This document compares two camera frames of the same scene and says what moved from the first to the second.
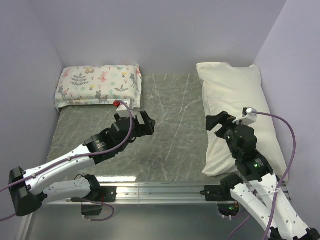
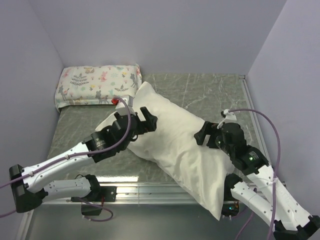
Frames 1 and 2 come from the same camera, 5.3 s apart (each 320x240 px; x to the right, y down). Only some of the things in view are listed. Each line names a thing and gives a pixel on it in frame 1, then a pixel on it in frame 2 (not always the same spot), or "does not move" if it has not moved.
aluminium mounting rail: x=147 y=193 does not move
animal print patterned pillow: x=98 y=84 does not move
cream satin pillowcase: x=231 y=89 to x=172 y=145
